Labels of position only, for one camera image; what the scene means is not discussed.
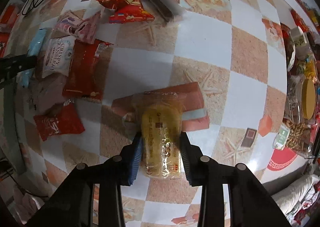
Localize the light blue snack wrapper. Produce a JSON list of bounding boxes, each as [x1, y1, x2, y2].
[[18, 28, 48, 88]]

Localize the red foil snack bag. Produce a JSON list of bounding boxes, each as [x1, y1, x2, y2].
[[62, 39, 112, 102]]

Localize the red kitkat style bar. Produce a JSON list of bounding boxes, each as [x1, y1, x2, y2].
[[34, 103, 85, 142]]

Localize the yellow cake clear pack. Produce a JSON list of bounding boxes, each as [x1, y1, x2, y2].
[[132, 92, 186, 179]]

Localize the peanut bag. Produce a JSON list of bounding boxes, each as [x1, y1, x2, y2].
[[273, 119, 312, 154]]

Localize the long pink candy pack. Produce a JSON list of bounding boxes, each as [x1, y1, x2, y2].
[[54, 10, 101, 44]]

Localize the clear jar yellow lid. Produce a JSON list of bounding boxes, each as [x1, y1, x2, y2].
[[284, 75, 317, 124]]

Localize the red orange snack bag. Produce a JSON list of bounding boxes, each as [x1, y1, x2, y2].
[[97, 0, 155, 24]]

